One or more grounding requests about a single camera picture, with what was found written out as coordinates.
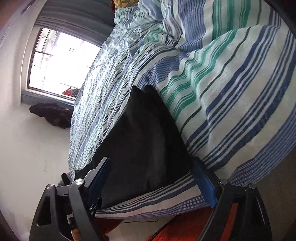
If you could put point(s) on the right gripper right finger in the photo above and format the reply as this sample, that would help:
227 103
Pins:
238 212

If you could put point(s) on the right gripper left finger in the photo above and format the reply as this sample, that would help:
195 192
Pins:
81 199

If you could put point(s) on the black pants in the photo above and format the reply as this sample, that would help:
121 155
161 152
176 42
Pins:
145 149

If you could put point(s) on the red fleece garment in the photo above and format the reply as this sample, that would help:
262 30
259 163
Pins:
186 226

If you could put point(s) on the red item at window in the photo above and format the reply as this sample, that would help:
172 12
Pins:
72 92

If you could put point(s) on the striped blue green bedsheet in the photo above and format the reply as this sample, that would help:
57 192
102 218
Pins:
224 69

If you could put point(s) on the blue curtain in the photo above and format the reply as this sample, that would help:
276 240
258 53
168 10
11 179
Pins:
91 21

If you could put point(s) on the orange floral blanket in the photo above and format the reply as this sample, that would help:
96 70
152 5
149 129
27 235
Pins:
118 4

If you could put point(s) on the dark clothes hanging on wall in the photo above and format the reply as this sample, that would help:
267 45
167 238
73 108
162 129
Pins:
53 114

